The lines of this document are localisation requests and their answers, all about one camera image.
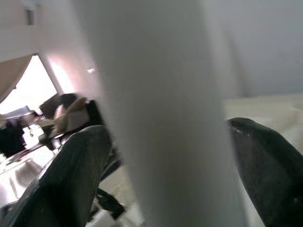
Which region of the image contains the black office chair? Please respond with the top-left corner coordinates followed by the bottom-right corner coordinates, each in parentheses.
top-left (39, 93), bottom-right (105, 152)

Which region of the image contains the white plastic table leg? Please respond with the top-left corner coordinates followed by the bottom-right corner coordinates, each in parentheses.
top-left (78, 0), bottom-right (247, 227)

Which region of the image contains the white plastic table top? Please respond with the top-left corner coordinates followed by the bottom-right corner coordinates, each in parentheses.
top-left (87, 94), bottom-right (303, 227)

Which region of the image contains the beige window curtain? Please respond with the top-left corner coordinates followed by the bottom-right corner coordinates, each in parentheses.
top-left (0, 54), bottom-right (33, 104)

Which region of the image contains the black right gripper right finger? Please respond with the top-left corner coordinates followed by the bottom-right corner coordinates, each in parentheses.
top-left (227, 117), bottom-right (303, 227)

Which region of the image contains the beige cloth pile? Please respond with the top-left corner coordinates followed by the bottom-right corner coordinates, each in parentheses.
top-left (53, 96), bottom-right (89, 133)

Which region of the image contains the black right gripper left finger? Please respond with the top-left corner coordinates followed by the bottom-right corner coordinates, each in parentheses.
top-left (0, 125), bottom-right (112, 227)

